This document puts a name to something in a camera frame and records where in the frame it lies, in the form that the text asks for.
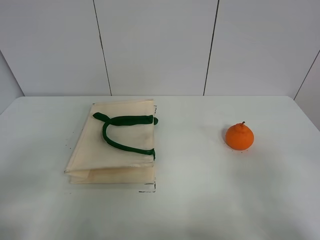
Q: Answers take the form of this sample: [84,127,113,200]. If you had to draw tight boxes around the white linen bag green handles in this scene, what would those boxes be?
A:
[64,99,158,185]

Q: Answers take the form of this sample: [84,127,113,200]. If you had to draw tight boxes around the orange with stem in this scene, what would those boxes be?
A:
[225,121,255,151]

